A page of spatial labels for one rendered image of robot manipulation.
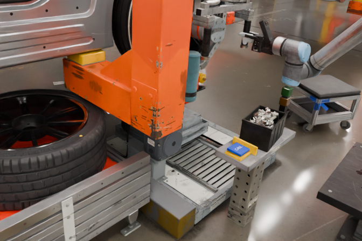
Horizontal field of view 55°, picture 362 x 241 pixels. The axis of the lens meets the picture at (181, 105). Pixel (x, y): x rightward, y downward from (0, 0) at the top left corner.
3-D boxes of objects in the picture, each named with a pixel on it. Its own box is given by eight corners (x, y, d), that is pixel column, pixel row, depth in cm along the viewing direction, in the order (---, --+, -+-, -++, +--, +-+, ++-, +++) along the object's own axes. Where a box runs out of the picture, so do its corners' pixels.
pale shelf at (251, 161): (264, 123, 179) (265, 119, 177) (294, 136, 169) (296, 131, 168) (214, 155, 149) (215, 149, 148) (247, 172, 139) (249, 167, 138)
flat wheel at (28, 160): (35, 115, 199) (31, 78, 189) (133, 149, 176) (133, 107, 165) (-86, 177, 145) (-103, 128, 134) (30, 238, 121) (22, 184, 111)
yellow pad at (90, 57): (90, 54, 179) (89, 44, 177) (106, 61, 171) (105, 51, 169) (66, 58, 170) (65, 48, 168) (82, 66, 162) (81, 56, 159)
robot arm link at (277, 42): (281, 39, 166) (290, 36, 172) (272, 37, 169) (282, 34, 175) (278, 57, 170) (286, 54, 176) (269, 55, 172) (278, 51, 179)
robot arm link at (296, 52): (301, 66, 163) (306, 45, 158) (277, 59, 170) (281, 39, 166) (310, 62, 169) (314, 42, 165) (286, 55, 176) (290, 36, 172)
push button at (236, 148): (235, 146, 150) (236, 141, 149) (249, 153, 146) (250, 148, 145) (226, 151, 145) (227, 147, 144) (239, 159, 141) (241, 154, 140)
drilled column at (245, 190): (237, 207, 182) (250, 139, 163) (253, 218, 176) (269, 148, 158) (226, 217, 175) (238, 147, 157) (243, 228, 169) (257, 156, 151)
